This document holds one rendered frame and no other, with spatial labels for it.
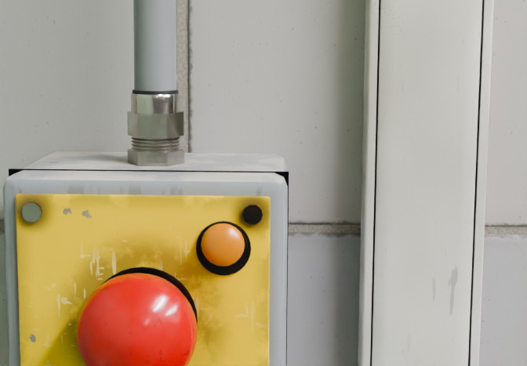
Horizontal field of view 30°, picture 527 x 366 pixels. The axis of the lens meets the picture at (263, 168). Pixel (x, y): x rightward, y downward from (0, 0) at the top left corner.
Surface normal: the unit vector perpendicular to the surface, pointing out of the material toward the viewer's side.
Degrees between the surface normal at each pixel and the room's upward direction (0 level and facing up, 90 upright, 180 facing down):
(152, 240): 90
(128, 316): 83
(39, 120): 90
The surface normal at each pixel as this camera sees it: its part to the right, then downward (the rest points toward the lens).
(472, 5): -0.01, 0.14
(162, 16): 0.44, 0.14
